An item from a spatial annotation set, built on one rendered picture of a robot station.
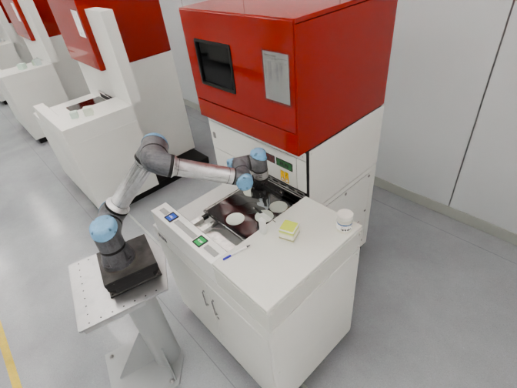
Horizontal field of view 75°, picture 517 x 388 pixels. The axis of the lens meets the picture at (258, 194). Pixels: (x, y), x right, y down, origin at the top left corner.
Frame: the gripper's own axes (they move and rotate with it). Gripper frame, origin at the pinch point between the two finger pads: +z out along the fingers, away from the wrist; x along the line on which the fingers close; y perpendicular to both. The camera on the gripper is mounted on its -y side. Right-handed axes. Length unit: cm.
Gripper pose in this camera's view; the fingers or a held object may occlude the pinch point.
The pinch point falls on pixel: (268, 208)
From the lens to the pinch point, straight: 181.5
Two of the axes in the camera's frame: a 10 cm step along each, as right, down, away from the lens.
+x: -2.9, 6.1, -7.4
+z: 1.0, 7.9, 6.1
